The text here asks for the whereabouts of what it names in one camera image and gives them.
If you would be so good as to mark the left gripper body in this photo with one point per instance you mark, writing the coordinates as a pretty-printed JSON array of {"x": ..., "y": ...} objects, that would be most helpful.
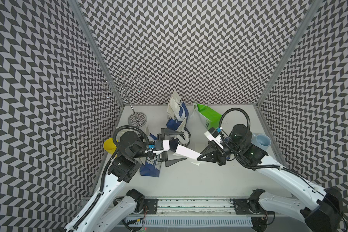
[{"x": 161, "y": 158}]

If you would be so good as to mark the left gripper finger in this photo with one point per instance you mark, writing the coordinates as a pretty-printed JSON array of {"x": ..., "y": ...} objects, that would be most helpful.
[
  {"x": 169, "y": 163},
  {"x": 168, "y": 132}
]

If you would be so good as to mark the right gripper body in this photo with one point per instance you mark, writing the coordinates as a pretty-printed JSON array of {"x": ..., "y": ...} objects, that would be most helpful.
[{"x": 223, "y": 153}]

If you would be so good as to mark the blue white bag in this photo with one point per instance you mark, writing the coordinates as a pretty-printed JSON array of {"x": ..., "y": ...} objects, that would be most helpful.
[
  {"x": 150, "y": 168},
  {"x": 182, "y": 139}
]

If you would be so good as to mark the green white bag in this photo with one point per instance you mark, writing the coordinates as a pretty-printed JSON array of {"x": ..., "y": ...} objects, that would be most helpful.
[{"x": 208, "y": 116}]

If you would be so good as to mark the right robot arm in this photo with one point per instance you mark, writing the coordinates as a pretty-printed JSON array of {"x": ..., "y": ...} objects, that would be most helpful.
[{"x": 318, "y": 207}]

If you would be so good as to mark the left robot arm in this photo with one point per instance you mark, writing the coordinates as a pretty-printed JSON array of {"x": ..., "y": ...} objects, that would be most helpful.
[{"x": 132, "y": 143}]

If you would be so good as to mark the light blue mug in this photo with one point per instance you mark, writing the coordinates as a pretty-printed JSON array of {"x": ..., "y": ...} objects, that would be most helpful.
[{"x": 262, "y": 141}]

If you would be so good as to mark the yellow plastic cup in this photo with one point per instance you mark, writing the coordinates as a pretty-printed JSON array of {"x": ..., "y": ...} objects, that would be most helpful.
[{"x": 109, "y": 146}]

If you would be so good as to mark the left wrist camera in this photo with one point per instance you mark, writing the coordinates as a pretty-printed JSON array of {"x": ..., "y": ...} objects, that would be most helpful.
[{"x": 158, "y": 146}]

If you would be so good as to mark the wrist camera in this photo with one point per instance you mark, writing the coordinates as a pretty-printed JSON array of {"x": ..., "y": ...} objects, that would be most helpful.
[
  {"x": 158, "y": 146},
  {"x": 213, "y": 135}
]

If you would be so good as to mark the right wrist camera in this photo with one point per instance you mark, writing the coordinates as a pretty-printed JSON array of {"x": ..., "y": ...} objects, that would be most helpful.
[{"x": 213, "y": 135}]

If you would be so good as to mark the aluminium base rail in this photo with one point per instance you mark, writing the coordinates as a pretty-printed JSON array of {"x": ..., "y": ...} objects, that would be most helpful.
[{"x": 263, "y": 214}]

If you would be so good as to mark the metal wire mug tree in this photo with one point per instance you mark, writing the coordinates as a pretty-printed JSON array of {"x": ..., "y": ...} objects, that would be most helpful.
[{"x": 125, "y": 87}]

